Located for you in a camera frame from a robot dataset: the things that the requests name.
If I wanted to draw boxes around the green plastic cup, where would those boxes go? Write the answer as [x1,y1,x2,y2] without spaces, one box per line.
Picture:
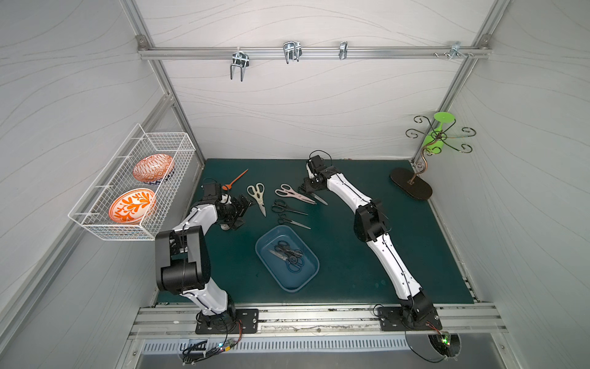
[423,112,456,155]

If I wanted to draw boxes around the black handled large scissors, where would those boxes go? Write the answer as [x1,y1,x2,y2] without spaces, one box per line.
[269,250,301,273]

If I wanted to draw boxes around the orange plastic spoon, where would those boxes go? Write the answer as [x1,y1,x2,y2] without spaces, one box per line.
[222,169,248,192]

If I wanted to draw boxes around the white wire basket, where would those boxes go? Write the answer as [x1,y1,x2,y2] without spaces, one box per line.
[69,125,195,241]

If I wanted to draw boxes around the metal hook small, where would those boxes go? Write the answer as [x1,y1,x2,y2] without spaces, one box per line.
[339,42,348,60]

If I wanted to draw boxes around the black scissors lower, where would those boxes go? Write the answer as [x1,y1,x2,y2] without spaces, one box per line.
[277,214,310,230]

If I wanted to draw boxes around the orange patterned bowl upper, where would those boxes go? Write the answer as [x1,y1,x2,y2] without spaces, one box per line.
[132,154,175,185]

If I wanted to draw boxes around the metal hook left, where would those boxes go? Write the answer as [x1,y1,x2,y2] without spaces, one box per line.
[230,51,250,81]

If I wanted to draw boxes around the orange patterned bowl lower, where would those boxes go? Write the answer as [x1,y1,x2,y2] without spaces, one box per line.
[108,188,156,224]

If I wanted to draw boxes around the orange patterned bowl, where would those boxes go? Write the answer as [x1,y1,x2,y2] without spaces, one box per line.
[108,188,156,224]
[132,154,175,185]

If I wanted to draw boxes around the white perforated cable duct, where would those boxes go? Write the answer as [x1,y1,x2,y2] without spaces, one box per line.
[141,335,410,356]

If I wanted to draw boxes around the blue handled scissors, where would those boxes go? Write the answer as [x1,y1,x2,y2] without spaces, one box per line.
[279,250,304,273]

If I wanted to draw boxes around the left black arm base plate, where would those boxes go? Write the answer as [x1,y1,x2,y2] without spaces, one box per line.
[195,308,259,335]

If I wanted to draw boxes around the black scissors middle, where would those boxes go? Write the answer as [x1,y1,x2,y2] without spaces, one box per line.
[271,199,308,216]

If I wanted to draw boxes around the metal hook right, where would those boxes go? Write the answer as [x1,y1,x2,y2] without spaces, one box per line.
[433,42,474,61]

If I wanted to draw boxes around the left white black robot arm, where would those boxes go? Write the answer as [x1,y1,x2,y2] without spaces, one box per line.
[155,182,251,324]

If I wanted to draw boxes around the black metal cup tree stand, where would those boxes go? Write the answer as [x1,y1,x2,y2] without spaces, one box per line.
[390,115,477,201]

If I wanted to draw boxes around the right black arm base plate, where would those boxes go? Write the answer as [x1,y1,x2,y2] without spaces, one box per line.
[372,304,443,332]

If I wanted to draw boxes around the pink grey handled scissors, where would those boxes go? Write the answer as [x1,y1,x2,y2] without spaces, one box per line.
[274,184,316,205]

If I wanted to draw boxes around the aluminium rail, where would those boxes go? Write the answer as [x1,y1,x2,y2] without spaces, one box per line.
[138,45,493,62]
[128,303,508,339]

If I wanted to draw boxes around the aluminium front rail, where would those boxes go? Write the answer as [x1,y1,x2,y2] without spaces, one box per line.
[128,303,508,339]

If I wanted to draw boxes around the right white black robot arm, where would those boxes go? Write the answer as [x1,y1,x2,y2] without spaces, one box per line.
[304,151,435,327]

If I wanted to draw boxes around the metal hook middle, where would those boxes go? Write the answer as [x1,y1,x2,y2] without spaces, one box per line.
[283,41,303,64]

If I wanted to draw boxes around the aluminium top rail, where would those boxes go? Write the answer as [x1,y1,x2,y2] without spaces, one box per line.
[138,45,493,62]

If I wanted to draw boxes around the blue plastic storage box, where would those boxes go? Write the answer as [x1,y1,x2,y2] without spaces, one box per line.
[255,225,320,294]

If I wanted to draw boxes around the cream handled kitchen scissors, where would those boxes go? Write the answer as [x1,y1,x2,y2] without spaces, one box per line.
[247,182,267,217]

